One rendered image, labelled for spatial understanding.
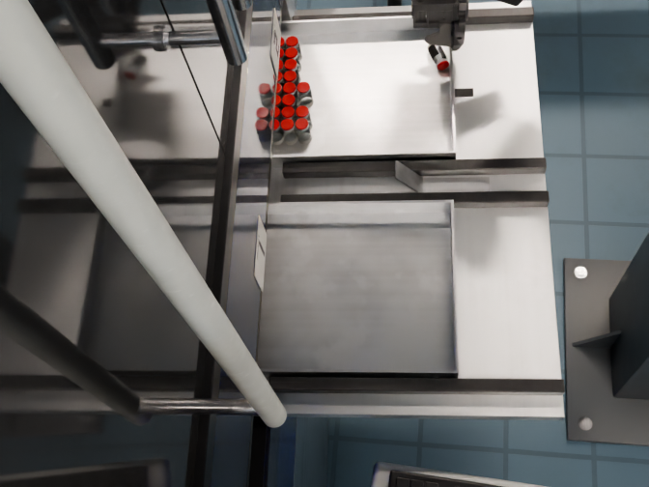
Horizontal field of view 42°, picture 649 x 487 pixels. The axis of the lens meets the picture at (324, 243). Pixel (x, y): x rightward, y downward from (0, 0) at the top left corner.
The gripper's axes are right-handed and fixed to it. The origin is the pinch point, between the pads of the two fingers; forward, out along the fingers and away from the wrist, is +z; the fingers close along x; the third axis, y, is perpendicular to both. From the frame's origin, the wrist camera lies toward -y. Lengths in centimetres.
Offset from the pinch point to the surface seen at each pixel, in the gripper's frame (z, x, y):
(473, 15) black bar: 1.5, -6.5, -2.7
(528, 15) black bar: 1.7, -6.2, -11.5
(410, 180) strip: 0.6, 24.4, 7.7
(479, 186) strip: 3.3, 24.1, -2.6
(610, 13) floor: 92, -79, -49
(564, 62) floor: 92, -62, -35
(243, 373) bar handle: -47, 67, 20
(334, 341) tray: 3, 49, 19
